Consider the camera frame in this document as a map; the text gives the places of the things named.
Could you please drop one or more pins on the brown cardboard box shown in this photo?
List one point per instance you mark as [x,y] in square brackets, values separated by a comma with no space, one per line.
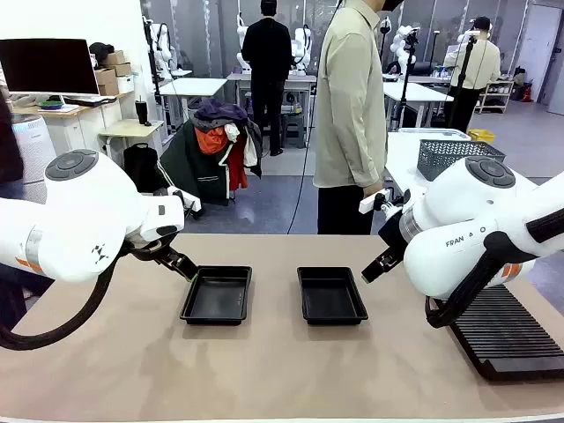
[106,81]
[122,69]
[114,58]

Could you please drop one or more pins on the person in beige shirt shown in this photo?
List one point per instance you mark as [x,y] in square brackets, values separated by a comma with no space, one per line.
[348,110]

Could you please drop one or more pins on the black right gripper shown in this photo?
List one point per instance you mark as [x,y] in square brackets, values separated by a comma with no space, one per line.
[394,233]

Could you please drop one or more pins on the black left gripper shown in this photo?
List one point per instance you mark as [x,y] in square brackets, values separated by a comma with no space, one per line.
[147,251]

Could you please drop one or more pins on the green bowl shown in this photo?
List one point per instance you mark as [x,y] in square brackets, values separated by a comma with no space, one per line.
[49,105]

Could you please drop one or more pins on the white storage box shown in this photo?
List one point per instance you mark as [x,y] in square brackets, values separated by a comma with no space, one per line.
[125,84]

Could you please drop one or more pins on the black backpack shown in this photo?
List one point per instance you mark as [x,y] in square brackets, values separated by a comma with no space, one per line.
[140,167]

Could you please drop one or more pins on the purple garment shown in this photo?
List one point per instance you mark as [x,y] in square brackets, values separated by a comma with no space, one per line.
[218,112]

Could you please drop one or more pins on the clear plastic bin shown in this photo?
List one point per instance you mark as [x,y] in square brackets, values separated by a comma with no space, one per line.
[434,132]

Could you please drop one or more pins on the long white background table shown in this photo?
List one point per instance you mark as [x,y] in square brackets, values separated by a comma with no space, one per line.
[418,92]

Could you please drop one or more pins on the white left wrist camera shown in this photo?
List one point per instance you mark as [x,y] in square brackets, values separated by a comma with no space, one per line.
[189,200]

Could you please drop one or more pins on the grey mesh basket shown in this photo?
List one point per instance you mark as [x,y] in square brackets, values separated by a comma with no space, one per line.
[445,156]

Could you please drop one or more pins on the red garment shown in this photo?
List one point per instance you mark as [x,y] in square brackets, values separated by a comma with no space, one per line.
[238,167]

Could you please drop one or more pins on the black slotted board rack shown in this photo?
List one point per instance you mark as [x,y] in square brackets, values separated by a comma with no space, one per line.
[506,339]

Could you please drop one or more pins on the dark green jacket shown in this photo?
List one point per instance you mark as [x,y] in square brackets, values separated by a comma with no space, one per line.
[189,172]

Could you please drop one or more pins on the person's right forearm beige sleeve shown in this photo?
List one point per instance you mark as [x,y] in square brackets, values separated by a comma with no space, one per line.
[363,167]

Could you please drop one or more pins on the black ESD tray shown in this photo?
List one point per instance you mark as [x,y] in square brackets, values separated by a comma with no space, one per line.
[216,299]
[330,299]

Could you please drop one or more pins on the yellow bin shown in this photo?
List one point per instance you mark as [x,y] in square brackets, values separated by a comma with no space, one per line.
[481,135]

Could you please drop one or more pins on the black camera tripod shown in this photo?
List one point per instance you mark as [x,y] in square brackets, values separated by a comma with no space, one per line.
[462,79]
[407,79]

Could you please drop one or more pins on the small wooden top table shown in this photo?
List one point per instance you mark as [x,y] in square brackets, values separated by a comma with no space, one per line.
[132,128]

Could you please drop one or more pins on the dark keyboard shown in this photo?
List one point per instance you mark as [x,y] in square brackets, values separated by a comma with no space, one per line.
[88,100]

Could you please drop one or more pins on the person with cap, beige top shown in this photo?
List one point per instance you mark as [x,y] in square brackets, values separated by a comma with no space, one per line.
[473,66]

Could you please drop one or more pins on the white shelf rack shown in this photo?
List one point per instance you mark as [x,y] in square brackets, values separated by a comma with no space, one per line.
[495,94]

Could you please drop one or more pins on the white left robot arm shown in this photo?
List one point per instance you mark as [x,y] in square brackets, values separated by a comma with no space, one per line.
[88,211]

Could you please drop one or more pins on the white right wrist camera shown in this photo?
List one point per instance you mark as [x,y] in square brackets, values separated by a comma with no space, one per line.
[374,200]

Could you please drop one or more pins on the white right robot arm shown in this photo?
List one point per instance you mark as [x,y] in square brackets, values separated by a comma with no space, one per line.
[462,202]

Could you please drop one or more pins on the white desk wooden top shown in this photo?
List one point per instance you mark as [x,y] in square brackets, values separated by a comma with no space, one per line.
[75,132]

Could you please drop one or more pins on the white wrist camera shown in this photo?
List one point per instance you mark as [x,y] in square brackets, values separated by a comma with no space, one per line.
[189,200]
[374,200]

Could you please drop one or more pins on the white air purifier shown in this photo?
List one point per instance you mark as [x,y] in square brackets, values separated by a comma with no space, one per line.
[33,145]

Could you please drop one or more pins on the orange garment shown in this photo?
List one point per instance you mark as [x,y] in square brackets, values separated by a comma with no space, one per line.
[211,140]

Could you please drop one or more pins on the person in black clothes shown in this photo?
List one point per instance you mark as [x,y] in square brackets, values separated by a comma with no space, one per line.
[266,66]

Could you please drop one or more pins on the black tumbler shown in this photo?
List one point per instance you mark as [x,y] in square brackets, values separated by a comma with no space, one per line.
[142,113]

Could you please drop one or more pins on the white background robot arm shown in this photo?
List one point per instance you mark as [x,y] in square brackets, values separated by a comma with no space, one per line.
[241,48]
[403,44]
[165,48]
[303,48]

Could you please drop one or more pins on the black bag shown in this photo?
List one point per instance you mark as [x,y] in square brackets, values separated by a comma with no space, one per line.
[100,49]

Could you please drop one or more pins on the grey stool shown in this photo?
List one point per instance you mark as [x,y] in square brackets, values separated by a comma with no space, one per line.
[294,128]

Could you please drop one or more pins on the person's right hand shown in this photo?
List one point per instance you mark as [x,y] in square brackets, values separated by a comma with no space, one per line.
[373,189]

